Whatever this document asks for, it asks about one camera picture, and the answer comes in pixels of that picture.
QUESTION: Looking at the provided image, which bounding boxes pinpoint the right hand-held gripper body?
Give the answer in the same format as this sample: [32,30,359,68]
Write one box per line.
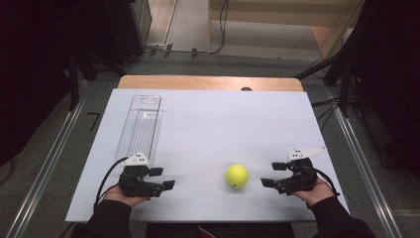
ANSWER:
[274,146,328,196]

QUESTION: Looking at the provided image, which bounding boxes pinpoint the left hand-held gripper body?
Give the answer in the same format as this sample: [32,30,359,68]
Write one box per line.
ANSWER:
[118,152,165,200]

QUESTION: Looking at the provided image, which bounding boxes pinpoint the yellow tennis ball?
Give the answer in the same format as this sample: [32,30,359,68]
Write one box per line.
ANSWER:
[225,164,250,189]

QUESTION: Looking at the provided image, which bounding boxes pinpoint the clear plastic container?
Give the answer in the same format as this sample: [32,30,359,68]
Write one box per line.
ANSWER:
[114,94,164,164]

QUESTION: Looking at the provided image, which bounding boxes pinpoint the person's left hand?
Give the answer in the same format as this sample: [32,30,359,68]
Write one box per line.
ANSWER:
[103,183,151,208]

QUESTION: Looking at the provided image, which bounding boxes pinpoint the person's right hand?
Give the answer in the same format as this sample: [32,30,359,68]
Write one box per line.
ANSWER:
[291,178,336,208]

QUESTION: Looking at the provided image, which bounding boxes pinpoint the white board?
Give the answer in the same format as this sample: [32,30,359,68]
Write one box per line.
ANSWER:
[64,87,353,223]

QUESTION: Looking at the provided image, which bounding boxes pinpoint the wooden table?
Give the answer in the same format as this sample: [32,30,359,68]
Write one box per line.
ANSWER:
[117,74,304,93]

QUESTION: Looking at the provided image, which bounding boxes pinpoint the black stand leg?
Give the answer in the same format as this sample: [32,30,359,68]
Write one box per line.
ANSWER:
[294,55,345,81]

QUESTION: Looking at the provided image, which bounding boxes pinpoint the black curtain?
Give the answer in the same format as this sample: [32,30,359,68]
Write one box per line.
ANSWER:
[323,0,420,179]
[0,0,115,168]

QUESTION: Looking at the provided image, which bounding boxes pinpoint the black cabinet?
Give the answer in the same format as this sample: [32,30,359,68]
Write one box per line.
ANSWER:
[104,0,154,65]

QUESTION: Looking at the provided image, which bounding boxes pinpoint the light wooden furniture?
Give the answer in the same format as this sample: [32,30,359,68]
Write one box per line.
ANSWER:
[207,0,367,61]

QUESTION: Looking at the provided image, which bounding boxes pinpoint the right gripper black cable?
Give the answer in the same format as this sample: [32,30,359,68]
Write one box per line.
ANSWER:
[313,168,341,197]

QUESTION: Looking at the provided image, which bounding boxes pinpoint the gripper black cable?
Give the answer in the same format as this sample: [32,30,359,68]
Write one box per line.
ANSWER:
[313,168,341,197]
[93,157,130,212]

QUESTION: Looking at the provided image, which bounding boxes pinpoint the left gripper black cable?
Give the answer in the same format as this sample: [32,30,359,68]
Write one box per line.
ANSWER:
[93,157,130,212]

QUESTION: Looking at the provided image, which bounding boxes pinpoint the metal floor rail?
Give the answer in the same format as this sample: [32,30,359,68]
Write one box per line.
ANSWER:
[325,87,404,238]
[5,97,87,238]

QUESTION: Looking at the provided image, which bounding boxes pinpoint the bundle of black cables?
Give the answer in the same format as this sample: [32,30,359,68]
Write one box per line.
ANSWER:
[311,96,342,131]

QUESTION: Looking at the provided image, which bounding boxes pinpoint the black stand post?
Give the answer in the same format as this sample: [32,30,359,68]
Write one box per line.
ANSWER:
[66,49,81,112]

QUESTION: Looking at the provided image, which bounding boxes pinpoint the black hanging cable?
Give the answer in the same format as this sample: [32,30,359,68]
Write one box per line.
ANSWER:
[171,0,231,56]

